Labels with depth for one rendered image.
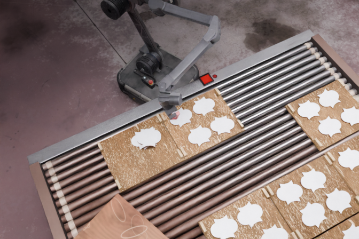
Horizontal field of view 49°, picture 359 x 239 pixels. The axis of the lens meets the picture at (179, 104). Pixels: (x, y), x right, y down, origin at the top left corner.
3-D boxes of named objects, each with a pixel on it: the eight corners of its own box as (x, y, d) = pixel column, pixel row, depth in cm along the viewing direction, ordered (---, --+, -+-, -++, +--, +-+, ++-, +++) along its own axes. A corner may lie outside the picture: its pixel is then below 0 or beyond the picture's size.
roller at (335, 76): (59, 208, 223) (56, 207, 219) (335, 73, 266) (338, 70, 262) (62, 216, 222) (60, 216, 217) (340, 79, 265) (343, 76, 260)
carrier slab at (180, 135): (158, 115, 249) (158, 114, 247) (215, 89, 258) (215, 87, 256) (185, 160, 232) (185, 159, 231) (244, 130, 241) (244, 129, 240)
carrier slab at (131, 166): (97, 144, 239) (96, 143, 238) (157, 115, 249) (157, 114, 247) (120, 193, 223) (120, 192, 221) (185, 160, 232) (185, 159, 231)
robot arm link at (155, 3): (227, 21, 218) (224, 15, 209) (218, 44, 218) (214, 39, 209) (157, 0, 233) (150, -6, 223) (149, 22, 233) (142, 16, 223)
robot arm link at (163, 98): (158, 92, 218) (156, 101, 216) (170, 92, 216) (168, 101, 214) (162, 97, 224) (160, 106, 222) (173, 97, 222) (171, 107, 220)
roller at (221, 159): (68, 233, 216) (65, 231, 212) (351, 90, 259) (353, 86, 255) (71, 242, 214) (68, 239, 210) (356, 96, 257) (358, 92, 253)
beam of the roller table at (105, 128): (30, 160, 242) (26, 156, 237) (307, 34, 288) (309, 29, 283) (33, 171, 238) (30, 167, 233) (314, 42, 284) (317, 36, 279)
